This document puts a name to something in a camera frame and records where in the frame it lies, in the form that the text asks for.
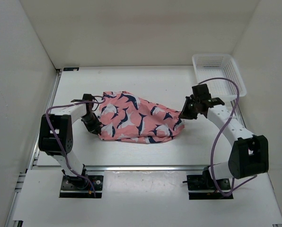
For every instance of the aluminium left side rail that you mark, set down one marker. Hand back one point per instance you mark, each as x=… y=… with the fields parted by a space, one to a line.
x=33 y=154

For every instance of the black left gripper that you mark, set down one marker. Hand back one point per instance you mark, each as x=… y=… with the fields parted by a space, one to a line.
x=93 y=128

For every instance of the pink shark print shorts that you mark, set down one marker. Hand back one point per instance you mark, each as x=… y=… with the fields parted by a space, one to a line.
x=127 y=118

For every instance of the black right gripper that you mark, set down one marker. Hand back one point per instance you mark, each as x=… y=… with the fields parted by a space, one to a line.
x=184 y=114

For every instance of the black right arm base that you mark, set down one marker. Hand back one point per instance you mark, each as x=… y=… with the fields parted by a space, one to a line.
x=202 y=187

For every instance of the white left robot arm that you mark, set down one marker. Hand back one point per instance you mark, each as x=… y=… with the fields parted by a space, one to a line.
x=56 y=133

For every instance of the white plastic mesh basket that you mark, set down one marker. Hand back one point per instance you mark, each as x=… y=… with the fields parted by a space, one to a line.
x=221 y=74

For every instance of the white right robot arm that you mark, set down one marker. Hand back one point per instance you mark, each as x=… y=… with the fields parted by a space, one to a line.
x=219 y=116

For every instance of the aluminium front rail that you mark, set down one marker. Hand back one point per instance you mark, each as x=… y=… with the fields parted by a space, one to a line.
x=146 y=168

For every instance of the small black label plate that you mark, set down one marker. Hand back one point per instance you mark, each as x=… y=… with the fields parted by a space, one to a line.
x=71 y=69

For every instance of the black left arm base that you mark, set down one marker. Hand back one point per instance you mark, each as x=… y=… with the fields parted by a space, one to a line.
x=76 y=187

